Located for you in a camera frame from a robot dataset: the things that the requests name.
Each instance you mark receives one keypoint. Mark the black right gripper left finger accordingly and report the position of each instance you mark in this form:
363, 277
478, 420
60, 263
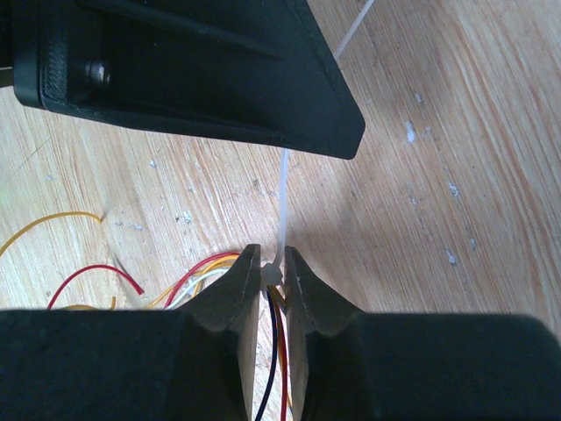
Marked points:
193, 363

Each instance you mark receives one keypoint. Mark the clear zip tie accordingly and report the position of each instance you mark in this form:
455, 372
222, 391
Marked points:
271, 275

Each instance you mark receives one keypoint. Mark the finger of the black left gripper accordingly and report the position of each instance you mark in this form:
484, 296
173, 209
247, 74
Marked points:
258, 72

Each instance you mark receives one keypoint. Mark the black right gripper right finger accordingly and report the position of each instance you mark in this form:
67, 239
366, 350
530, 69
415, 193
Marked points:
349, 364

